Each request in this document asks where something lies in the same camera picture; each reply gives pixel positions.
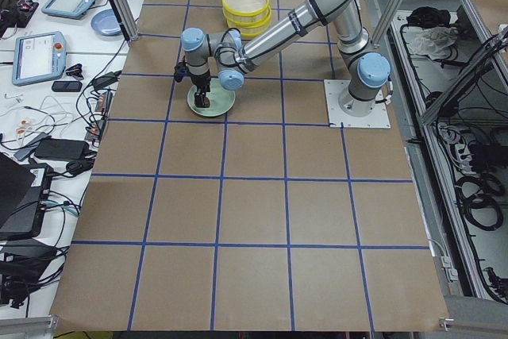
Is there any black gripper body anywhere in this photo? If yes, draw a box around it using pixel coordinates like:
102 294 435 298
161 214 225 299
190 72 210 91

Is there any brown bun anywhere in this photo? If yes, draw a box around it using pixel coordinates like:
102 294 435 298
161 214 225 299
196 97 210 108

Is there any yellow bamboo steamer basket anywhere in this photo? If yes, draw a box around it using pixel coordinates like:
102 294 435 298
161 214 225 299
223 8 271 39
221 0 271 25

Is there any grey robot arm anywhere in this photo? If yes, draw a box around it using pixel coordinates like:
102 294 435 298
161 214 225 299
174 0 391 117

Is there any light green plate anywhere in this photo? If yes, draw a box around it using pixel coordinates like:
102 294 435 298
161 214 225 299
187 78 236 117

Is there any blue plate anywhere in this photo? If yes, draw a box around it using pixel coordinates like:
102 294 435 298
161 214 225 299
90 9 122 37

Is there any small black box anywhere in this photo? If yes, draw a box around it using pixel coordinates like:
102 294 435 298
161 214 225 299
52 80 83 93

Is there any large black power brick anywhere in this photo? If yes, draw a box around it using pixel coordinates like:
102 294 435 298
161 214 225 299
34 138 89 161

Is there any lower teach pendant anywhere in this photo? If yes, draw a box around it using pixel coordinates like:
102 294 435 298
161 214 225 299
12 31 67 87

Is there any black laptop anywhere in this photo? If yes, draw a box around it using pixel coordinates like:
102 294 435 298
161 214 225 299
1 153 52 241

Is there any white cloth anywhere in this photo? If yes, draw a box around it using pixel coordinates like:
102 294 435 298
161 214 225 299
408 26 458 60

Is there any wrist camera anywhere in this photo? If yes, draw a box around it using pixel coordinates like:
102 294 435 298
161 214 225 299
174 61 188 83

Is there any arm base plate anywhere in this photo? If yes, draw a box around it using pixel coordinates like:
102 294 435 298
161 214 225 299
324 79 391 129

